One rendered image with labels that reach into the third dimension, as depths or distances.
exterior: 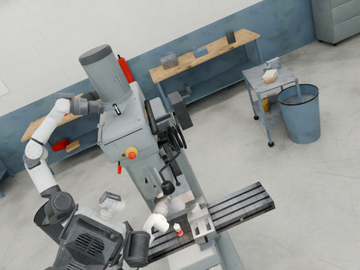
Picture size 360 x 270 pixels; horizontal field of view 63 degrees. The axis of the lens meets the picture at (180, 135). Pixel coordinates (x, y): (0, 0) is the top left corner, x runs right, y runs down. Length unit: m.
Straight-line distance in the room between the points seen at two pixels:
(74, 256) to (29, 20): 4.98
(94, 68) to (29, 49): 4.32
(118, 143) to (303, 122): 2.73
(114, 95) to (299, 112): 2.47
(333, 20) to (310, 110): 2.91
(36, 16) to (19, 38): 0.49
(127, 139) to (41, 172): 0.43
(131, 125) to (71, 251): 0.62
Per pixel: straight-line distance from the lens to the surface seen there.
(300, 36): 6.90
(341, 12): 6.46
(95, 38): 5.84
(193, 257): 2.15
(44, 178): 1.54
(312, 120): 3.88
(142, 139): 1.51
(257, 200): 2.20
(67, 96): 1.63
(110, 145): 1.52
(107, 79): 1.78
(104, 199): 1.47
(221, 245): 2.94
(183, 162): 2.34
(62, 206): 1.47
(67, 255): 1.43
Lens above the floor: 2.49
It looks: 29 degrees down
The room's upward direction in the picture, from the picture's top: 24 degrees counter-clockwise
